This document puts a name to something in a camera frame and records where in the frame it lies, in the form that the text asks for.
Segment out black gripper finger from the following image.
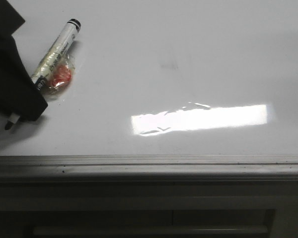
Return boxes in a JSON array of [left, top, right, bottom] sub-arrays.
[[0, 0, 48, 121]]

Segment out red magnet taped to marker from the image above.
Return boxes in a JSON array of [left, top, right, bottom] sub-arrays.
[[42, 54, 75, 101]]

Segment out white black whiteboard marker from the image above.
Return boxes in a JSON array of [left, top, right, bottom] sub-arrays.
[[4, 18, 81, 131]]

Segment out dark cabinet below whiteboard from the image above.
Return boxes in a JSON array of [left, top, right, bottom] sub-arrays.
[[0, 180, 298, 238]]

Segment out white whiteboard with aluminium frame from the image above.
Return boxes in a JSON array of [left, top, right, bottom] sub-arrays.
[[0, 0, 298, 182]]

